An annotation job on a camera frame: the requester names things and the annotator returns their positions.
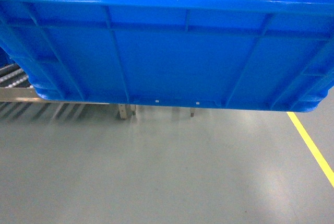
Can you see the blue plastic crate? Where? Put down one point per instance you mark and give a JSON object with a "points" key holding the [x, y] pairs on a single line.
{"points": [[274, 55]]}

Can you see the steel roller conveyor shelf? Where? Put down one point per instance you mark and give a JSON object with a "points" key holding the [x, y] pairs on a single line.
{"points": [[20, 102]]}

